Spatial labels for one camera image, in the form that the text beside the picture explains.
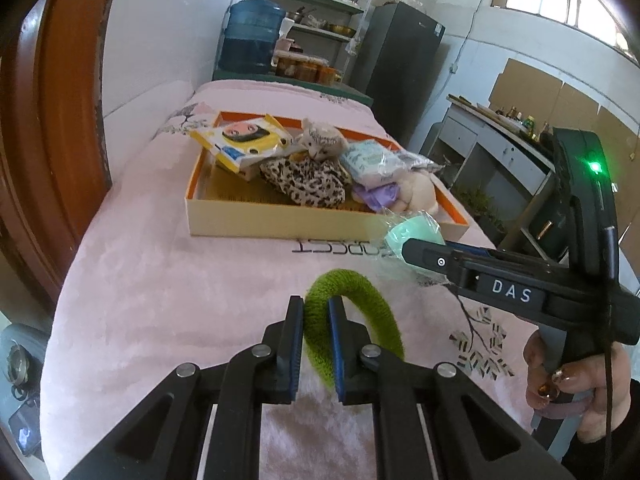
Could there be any green fuzzy ring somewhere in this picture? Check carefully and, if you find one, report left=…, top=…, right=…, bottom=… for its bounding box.
left=302, top=268, right=406, bottom=390

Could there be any leopard print scarf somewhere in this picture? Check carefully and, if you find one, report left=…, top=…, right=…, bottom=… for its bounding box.
left=259, top=157, right=352, bottom=208

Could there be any cream bear purple bow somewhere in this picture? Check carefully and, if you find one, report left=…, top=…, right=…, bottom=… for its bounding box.
left=352, top=170, right=439, bottom=216

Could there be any green tissue pack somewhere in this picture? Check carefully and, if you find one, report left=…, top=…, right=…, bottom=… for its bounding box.
left=340, top=140, right=409, bottom=190

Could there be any blue white wipes pack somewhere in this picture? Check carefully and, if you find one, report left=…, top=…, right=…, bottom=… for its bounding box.
left=395, top=150, right=444, bottom=174

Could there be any cream bear pink hat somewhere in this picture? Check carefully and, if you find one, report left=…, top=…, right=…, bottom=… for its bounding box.
left=296, top=118, right=348, bottom=162

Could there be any yellow cartoon wipes pack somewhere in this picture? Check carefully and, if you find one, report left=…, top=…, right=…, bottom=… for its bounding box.
left=189, top=115, right=297, bottom=174

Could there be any person's right hand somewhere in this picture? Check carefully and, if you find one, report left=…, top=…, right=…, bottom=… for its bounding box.
left=523, top=330, right=631, bottom=443

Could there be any potted green plant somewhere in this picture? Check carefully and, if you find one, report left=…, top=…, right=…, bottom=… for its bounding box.
left=451, top=184, right=500, bottom=226

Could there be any pink bed quilt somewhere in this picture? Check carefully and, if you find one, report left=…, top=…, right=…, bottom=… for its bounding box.
left=40, top=81, right=533, bottom=479

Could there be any white kitchen counter cabinet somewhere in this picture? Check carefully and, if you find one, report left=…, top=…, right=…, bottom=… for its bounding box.
left=421, top=96, right=568, bottom=262

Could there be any orange shallow cardboard box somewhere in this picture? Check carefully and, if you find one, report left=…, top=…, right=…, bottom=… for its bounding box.
left=183, top=108, right=469, bottom=240

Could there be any dark green table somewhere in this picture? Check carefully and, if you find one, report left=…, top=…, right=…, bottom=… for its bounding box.
left=212, top=70, right=373, bottom=107

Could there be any black refrigerator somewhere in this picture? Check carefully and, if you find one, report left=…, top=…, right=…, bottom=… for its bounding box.
left=348, top=2, right=446, bottom=146

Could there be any blue water jug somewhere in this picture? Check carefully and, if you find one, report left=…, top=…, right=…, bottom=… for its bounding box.
left=218, top=0, right=285, bottom=75

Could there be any white kitchen shelf rack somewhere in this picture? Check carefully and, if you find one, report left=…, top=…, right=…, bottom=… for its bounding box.
left=249, top=0, right=381, bottom=82

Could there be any brown cardboard wall panel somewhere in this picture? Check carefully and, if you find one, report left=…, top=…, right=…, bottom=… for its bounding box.
left=489, top=58, right=639, bottom=188

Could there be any brown wooden door frame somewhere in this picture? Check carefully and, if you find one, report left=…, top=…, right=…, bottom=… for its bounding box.
left=1, top=0, right=113, bottom=302

